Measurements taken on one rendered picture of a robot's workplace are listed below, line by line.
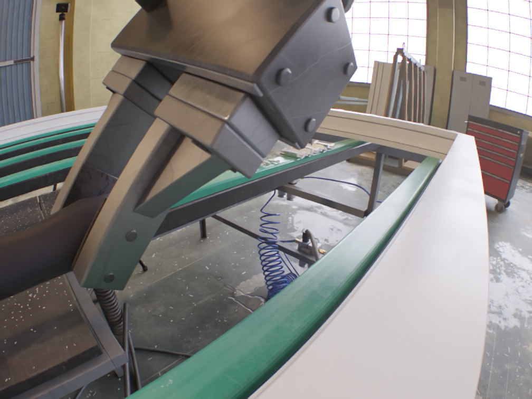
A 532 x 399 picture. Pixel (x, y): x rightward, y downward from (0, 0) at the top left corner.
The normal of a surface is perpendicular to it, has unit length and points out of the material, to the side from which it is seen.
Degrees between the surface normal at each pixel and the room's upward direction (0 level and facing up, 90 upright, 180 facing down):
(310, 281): 0
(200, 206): 90
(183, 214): 90
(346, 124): 90
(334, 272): 0
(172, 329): 0
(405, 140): 90
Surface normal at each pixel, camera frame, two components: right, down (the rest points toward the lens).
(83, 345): 0.03, -0.92
